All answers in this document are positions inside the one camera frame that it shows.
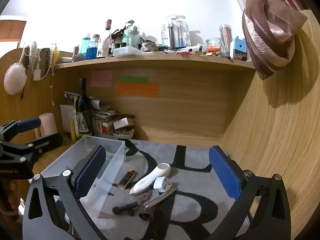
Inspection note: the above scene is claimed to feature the yellow mesh pouch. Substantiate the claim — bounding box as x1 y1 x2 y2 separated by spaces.
51 44 60 68

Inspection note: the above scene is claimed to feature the black hairbrush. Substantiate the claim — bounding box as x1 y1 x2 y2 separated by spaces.
44 48 52 77

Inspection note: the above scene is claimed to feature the green sticky note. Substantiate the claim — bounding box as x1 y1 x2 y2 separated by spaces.
120 76 150 82

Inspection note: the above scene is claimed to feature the grey green bottle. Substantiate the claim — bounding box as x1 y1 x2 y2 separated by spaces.
129 26 140 49

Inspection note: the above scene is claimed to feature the clear plastic storage box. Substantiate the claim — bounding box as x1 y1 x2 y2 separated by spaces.
40 135 125 214

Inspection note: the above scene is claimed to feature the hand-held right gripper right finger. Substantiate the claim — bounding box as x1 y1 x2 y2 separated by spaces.
207 145 292 240

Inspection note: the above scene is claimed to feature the clear plastic tray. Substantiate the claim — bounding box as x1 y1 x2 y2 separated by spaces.
113 46 142 57

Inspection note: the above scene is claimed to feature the white bath puff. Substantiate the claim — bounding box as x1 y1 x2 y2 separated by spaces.
4 62 27 95

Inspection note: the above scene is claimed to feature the person's left hand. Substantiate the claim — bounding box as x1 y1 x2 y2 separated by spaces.
0 180 22 230

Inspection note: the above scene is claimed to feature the pink sheer scarf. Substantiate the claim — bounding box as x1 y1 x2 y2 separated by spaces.
211 0 308 80

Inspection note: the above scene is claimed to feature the wooden shelf board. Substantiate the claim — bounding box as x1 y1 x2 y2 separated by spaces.
55 54 257 69

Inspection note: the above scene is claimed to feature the small white card box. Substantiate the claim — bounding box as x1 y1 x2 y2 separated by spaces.
113 117 134 130

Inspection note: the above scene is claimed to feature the pink mug with handle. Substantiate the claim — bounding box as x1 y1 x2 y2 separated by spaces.
35 112 58 139

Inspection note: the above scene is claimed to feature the glass jar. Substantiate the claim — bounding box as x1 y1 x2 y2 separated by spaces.
206 38 222 53

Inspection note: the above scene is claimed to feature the orange sticky note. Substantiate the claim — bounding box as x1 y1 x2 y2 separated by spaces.
117 83 160 97

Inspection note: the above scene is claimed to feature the white plug adapter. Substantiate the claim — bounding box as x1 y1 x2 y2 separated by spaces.
153 177 172 193

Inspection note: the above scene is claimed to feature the black and gold lighter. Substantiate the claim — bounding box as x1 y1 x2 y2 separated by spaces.
118 170 137 189

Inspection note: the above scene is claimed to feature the silver metal tube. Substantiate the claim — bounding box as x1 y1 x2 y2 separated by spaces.
144 187 177 208

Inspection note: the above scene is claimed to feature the clear bottle with figure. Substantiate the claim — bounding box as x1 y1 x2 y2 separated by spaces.
103 19 113 57

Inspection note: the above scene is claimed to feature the dark wine bottle elephant label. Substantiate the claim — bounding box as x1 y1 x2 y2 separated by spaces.
75 78 93 137

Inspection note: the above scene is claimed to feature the tall clear canister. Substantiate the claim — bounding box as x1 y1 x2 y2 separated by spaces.
219 24 233 57

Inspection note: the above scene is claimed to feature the clear bottle with blue liquid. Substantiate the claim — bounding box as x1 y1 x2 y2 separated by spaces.
86 35 100 60

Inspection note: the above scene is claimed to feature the clear toothbrush package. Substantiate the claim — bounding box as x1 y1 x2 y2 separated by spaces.
164 15 191 50

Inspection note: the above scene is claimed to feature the grey mat with black letters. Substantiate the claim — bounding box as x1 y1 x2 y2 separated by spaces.
82 139 250 240

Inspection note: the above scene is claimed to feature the white cable with connector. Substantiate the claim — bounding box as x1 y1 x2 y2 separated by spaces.
51 72 56 106

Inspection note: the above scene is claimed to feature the white handheld light device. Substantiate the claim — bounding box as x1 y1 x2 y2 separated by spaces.
129 163 172 195

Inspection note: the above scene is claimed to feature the pink sticky note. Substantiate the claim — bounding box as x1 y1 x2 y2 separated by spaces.
90 70 113 87

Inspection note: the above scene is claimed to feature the bowl of beads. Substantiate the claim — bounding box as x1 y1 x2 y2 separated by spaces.
111 127 135 139

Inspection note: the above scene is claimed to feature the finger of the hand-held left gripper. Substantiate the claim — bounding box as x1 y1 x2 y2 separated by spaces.
0 118 42 140
24 133 63 156

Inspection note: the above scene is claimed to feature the blue and white box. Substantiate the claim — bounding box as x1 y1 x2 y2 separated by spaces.
229 37 247 60

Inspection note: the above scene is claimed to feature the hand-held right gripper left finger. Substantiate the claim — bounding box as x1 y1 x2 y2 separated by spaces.
22 144 108 240

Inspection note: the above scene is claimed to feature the handwritten white paper note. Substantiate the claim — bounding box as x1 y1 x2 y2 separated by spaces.
60 104 77 133

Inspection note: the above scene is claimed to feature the mint green pump bottle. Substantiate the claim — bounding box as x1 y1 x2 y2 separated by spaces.
122 20 134 48

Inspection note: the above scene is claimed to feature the black stick pen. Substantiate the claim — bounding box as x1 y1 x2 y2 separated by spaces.
112 201 139 215

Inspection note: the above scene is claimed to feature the teal bottle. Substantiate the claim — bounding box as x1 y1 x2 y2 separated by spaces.
82 37 91 55

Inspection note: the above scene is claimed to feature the stack of books and boxes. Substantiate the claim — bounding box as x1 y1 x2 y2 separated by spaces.
92 107 119 134

